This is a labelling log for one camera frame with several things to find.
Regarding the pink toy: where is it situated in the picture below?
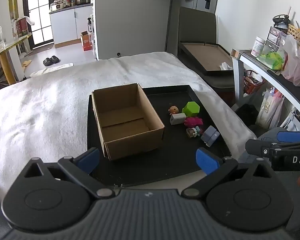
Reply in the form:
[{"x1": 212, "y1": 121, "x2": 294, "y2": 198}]
[{"x1": 184, "y1": 116, "x2": 204, "y2": 128}]

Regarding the green hexagonal box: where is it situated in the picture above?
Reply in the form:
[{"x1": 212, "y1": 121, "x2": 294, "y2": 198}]
[{"x1": 182, "y1": 101, "x2": 200, "y2": 117}]

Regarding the white blanket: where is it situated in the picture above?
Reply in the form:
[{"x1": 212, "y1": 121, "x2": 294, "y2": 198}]
[{"x1": 0, "y1": 51, "x2": 258, "y2": 200}]

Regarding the black tray with brown bottom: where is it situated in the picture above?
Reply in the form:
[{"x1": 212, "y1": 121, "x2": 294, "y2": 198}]
[{"x1": 178, "y1": 41, "x2": 237, "y2": 77}]

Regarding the red basket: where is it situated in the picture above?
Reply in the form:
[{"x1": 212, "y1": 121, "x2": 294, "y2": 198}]
[{"x1": 244, "y1": 71, "x2": 263, "y2": 94}]

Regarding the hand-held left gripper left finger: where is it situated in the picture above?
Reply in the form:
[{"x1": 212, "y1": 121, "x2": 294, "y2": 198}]
[{"x1": 22, "y1": 147, "x2": 115, "y2": 200}]

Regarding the black-framed glass door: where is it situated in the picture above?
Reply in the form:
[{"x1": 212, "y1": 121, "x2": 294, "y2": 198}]
[{"x1": 22, "y1": 0, "x2": 54, "y2": 48}]

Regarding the small multicoloured figurine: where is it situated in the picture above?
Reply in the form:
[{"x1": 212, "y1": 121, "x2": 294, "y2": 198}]
[{"x1": 186, "y1": 127, "x2": 204, "y2": 138}]

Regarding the white cloth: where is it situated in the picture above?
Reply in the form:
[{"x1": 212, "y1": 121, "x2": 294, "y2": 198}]
[{"x1": 30, "y1": 63, "x2": 74, "y2": 78}]

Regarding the pink plastic bag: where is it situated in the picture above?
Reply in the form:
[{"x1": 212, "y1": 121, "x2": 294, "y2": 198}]
[{"x1": 281, "y1": 34, "x2": 300, "y2": 88}]

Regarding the person's leg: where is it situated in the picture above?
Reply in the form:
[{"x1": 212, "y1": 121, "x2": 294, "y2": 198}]
[{"x1": 236, "y1": 127, "x2": 300, "y2": 180}]

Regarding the blue-grey block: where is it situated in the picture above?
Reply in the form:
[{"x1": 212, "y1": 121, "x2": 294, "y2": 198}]
[{"x1": 201, "y1": 126, "x2": 220, "y2": 147}]

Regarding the white jar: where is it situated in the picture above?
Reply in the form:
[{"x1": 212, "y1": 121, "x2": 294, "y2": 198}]
[{"x1": 251, "y1": 36, "x2": 266, "y2": 57}]

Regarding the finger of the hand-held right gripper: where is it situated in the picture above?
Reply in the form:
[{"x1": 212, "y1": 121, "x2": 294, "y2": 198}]
[
  {"x1": 245, "y1": 139, "x2": 285, "y2": 158},
  {"x1": 277, "y1": 130, "x2": 300, "y2": 143}
]

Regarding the small drawer organizer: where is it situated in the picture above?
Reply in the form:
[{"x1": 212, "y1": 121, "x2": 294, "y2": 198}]
[{"x1": 266, "y1": 26, "x2": 288, "y2": 53}]

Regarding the wicker basket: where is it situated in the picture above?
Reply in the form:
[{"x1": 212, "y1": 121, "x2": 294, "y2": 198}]
[{"x1": 287, "y1": 24, "x2": 300, "y2": 48}]

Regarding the white-framed side table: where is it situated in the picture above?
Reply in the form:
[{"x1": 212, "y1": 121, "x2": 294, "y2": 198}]
[{"x1": 230, "y1": 49, "x2": 300, "y2": 130}]

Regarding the grey-white block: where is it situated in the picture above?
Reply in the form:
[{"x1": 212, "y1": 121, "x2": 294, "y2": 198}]
[{"x1": 170, "y1": 113, "x2": 187, "y2": 125}]

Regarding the grey sofa chair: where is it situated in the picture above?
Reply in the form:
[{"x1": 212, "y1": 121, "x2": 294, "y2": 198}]
[{"x1": 177, "y1": 7, "x2": 237, "y2": 105}]

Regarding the white kitchen cabinet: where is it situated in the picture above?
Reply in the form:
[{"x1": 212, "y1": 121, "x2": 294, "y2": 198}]
[{"x1": 49, "y1": 4, "x2": 93, "y2": 48}]

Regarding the green plastic bag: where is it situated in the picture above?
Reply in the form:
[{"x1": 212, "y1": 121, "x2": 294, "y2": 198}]
[{"x1": 256, "y1": 52, "x2": 285, "y2": 70}]

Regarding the black plastic tray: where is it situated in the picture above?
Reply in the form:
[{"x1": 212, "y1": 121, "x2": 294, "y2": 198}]
[{"x1": 86, "y1": 84, "x2": 232, "y2": 187}]

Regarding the red box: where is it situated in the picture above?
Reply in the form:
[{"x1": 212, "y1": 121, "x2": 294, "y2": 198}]
[{"x1": 15, "y1": 17, "x2": 29, "y2": 37}]

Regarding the white plastic bag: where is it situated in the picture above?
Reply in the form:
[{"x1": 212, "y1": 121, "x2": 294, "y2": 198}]
[{"x1": 255, "y1": 87, "x2": 285, "y2": 130}]

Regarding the yellow table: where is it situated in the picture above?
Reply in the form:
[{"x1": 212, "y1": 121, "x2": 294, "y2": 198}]
[{"x1": 0, "y1": 34, "x2": 29, "y2": 85}]

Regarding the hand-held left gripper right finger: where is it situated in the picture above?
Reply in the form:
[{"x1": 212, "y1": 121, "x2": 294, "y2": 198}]
[{"x1": 181, "y1": 148, "x2": 275, "y2": 198}]

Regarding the orange cardboard box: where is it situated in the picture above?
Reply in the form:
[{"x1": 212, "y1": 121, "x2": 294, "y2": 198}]
[{"x1": 80, "y1": 31, "x2": 92, "y2": 52}]

